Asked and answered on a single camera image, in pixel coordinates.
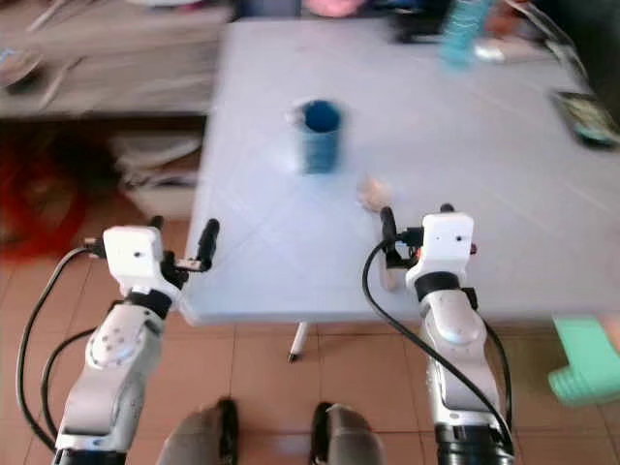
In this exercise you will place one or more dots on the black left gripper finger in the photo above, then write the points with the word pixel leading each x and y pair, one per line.
pixel 208 242
pixel 156 223

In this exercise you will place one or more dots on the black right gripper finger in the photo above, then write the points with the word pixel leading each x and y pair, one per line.
pixel 447 208
pixel 388 228

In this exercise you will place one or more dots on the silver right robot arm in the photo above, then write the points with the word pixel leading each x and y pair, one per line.
pixel 455 325

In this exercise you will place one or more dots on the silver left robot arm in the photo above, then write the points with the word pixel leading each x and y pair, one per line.
pixel 111 349

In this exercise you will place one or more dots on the white storage bin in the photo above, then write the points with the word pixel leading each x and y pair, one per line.
pixel 160 199

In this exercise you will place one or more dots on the small beige crumpled tissue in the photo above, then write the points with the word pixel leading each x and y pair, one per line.
pixel 373 194

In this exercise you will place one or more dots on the white folding table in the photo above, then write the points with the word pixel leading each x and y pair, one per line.
pixel 465 155

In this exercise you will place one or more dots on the grey white bin lid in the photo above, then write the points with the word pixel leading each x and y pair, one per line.
pixel 153 150

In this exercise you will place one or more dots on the blue cup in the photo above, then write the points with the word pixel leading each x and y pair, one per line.
pixel 320 140

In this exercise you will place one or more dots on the grey wooden side table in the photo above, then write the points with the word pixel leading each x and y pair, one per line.
pixel 136 77

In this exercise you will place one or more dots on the metal spoon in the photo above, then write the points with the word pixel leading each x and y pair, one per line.
pixel 60 82

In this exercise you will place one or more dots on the grey robot left foot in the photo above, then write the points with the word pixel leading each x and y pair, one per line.
pixel 199 436

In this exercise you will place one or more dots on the grey robot foot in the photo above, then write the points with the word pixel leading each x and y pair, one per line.
pixel 199 436
pixel 354 441

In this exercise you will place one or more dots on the teal bottle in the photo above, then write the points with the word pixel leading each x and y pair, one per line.
pixel 465 34

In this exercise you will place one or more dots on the grey robot right foot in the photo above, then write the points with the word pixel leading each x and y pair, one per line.
pixel 354 441

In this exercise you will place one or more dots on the green plastic stool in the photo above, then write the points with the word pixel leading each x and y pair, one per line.
pixel 586 363

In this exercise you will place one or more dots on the pink round object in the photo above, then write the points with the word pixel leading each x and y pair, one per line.
pixel 334 7

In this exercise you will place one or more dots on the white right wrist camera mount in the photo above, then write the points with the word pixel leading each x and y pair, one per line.
pixel 446 240

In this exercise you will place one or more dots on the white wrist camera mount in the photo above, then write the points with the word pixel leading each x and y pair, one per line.
pixel 446 240
pixel 131 257

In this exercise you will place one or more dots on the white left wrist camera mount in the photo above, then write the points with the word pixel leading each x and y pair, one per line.
pixel 131 257

